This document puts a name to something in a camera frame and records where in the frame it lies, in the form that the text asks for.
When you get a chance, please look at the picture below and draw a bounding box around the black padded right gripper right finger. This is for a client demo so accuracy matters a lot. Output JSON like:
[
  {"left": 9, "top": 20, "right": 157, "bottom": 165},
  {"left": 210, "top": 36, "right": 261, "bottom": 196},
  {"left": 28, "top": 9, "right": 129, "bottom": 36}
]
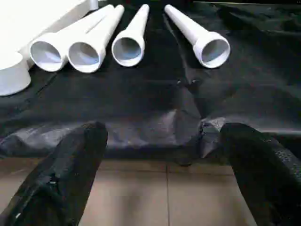
[{"left": 220, "top": 122, "right": 301, "bottom": 226}]

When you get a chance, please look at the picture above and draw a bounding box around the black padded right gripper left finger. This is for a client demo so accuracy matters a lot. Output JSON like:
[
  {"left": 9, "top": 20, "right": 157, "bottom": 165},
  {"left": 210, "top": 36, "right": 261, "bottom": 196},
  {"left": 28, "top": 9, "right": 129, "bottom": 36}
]
[{"left": 0, "top": 121, "right": 109, "bottom": 226}]

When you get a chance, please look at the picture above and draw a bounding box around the white plastic table leg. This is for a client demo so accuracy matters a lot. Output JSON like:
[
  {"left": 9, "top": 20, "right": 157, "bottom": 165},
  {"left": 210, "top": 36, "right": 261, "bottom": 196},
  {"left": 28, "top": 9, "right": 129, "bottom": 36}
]
[
  {"left": 164, "top": 4, "right": 231, "bottom": 69},
  {"left": 67, "top": 5, "right": 125, "bottom": 73},
  {"left": 111, "top": 4, "right": 150, "bottom": 67},
  {"left": 29, "top": 5, "right": 115, "bottom": 73}
]

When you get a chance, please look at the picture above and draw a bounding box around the white plastic table top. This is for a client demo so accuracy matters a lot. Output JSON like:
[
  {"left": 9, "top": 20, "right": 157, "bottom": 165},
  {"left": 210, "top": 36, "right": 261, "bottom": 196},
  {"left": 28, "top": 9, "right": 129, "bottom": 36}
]
[{"left": 0, "top": 0, "right": 99, "bottom": 97}]

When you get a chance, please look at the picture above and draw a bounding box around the black work mat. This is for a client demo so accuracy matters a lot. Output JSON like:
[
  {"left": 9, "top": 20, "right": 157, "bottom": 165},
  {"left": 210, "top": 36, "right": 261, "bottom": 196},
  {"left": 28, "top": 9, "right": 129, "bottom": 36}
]
[{"left": 0, "top": 0, "right": 301, "bottom": 163}]

